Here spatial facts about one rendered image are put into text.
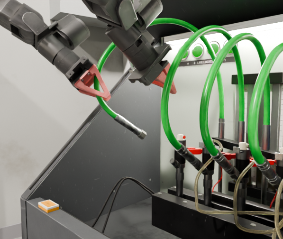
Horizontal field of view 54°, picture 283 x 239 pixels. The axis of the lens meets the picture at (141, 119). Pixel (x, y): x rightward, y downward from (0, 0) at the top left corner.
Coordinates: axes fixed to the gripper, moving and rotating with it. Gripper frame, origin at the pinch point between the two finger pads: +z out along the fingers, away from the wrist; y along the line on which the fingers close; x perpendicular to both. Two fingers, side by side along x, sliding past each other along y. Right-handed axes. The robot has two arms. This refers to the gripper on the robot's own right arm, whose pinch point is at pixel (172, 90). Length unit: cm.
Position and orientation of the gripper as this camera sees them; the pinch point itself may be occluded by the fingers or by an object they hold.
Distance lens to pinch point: 64.7
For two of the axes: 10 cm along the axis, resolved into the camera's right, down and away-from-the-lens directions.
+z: 6.4, 6.5, 4.2
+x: -4.7, -1.0, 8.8
